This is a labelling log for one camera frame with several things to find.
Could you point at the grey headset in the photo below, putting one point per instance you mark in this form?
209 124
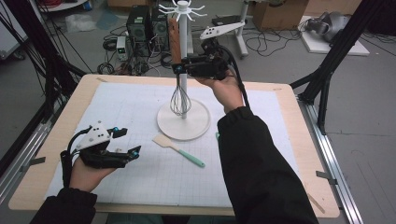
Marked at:
330 26

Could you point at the person's right hand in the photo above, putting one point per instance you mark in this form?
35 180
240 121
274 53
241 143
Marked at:
229 93

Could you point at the white board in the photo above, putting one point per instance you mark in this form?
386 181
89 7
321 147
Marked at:
336 48

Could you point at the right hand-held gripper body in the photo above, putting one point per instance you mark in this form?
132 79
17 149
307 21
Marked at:
208 67

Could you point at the white power supply unit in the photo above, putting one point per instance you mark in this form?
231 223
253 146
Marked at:
121 46

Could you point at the clear plastic bag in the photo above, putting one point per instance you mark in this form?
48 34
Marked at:
81 23

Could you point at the black flat device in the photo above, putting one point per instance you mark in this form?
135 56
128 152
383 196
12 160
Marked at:
224 19

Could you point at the black frame post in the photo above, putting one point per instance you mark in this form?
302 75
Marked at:
342 46
31 37

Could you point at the person's left hand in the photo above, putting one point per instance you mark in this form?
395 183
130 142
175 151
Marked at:
85 177

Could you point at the white metal stand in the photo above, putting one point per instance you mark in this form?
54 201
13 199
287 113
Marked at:
241 46

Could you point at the cardboard box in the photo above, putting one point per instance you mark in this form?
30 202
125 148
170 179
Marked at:
277 14

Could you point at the black computer tower with fan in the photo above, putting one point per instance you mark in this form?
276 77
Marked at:
160 29

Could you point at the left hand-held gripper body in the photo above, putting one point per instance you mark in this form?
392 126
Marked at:
96 138

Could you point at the aluminium frame rail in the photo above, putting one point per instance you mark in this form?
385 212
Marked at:
336 174
21 155

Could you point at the white grid mat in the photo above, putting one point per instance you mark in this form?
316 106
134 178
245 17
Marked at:
124 102

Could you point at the grey metal bracket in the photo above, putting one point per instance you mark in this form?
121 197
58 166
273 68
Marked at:
325 176
35 161

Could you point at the white utensil rack stand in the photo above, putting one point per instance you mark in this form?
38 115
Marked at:
194 124

